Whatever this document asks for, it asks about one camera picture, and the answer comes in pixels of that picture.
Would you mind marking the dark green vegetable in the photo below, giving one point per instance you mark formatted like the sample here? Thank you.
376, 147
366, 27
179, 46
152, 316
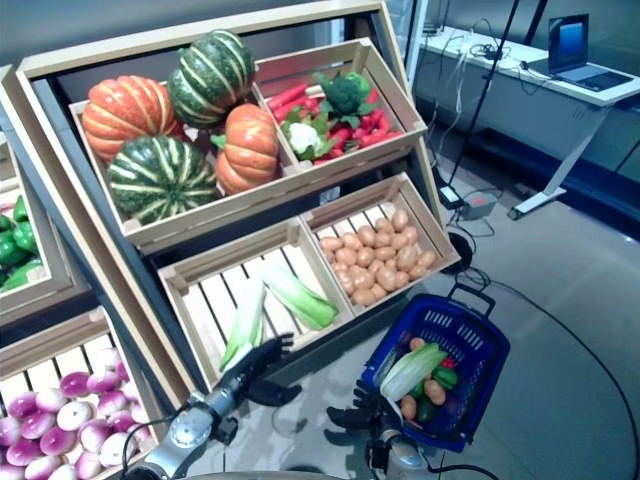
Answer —
426, 410

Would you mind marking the wide orange pumpkin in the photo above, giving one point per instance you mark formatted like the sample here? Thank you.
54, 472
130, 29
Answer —
125, 112

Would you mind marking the napa cabbage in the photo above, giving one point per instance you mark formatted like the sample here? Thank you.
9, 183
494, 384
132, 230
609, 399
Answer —
412, 370

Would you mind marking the green striped pumpkin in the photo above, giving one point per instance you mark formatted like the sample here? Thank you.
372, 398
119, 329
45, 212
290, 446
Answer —
160, 180
212, 77

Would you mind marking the wooden display shelf frame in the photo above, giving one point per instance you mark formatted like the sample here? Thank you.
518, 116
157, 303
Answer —
125, 52

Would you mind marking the purple eggplant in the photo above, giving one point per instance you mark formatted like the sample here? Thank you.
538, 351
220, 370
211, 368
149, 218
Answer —
452, 404

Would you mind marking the leek on right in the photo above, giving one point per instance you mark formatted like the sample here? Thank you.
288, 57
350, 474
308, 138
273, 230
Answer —
305, 302

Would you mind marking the black tripod pole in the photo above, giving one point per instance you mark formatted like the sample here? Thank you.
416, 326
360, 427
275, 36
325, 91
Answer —
487, 85

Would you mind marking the green broccoli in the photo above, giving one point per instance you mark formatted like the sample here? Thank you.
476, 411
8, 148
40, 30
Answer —
345, 95

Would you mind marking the red carrot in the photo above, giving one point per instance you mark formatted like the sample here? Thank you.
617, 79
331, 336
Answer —
295, 107
287, 96
380, 138
372, 120
341, 135

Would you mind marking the wooden pepper crate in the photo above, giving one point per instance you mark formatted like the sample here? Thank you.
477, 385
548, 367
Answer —
35, 295

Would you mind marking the wooden carrot crate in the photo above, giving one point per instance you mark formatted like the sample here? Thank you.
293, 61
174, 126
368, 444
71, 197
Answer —
395, 90

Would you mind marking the wooden turnip crate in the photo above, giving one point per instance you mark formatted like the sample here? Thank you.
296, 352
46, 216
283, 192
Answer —
50, 335

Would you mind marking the green bell pepper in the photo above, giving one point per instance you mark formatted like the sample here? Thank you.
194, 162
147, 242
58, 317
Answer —
25, 236
21, 209
22, 275
445, 377
10, 250

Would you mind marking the wooden pumpkin crate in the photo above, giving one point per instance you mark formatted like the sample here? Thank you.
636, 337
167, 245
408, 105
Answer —
200, 220

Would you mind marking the brown potato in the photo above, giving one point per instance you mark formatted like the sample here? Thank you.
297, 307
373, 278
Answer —
407, 257
365, 257
382, 239
350, 241
400, 241
401, 280
330, 244
386, 278
435, 391
384, 225
417, 272
427, 259
408, 406
400, 220
363, 297
340, 268
346, 256
410, 235
361, 276
377, 291
366, 236
346, 284
385, 253
417, 344

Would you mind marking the open grey laptop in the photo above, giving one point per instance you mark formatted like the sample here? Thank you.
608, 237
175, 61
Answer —
570, 45

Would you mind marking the wooden neighbouring shelf frame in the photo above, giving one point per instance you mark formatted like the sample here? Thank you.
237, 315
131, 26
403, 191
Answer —
5, 80

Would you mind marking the purple white turnip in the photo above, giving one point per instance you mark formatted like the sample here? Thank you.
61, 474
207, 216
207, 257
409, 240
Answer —
42, 466
9, 430
95, 434
107, 357
89, 465
74, 384
37, 424
102, 382
140, 412
75, 415
112, 402
22, 451
22, 404
10, 472
117, 447
50, 400
57, 440
122, 370

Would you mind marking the blue plastic shopping basket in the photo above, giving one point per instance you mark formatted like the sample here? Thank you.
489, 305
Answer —
475, 380

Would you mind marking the leek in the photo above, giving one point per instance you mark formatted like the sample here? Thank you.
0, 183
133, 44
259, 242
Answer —
247, 325
305, 302

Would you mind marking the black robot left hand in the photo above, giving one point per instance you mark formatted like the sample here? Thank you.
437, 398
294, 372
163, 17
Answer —
250, 367

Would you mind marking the black power adapter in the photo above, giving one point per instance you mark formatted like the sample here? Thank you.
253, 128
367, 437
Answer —
451, 196

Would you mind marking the wooden bok choy crate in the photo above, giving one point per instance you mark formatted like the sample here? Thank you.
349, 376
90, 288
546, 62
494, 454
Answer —
210, 300

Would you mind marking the wooden potato crate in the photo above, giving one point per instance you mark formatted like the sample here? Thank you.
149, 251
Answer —
425, 215

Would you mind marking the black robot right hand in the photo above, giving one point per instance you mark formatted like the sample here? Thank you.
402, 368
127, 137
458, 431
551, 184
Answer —
377, 415

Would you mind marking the tall orange pumpkin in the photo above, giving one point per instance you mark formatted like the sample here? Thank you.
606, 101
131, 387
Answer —
247, 150

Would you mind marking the red bell pepper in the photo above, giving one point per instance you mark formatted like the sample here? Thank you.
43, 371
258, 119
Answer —
448, 362

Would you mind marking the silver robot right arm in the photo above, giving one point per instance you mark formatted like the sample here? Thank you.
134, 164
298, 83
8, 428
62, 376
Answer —
405, 460

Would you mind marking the white cauliflower with leaves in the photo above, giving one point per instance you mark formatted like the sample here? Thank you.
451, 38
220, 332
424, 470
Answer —
304, 136

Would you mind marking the white desk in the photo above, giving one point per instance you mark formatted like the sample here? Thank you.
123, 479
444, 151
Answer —
550, 105

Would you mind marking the grey box with red switch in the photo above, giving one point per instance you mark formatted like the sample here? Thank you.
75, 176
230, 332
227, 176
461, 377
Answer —
480, 204

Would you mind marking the leek on left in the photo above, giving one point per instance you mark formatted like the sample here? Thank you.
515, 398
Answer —
247, 325

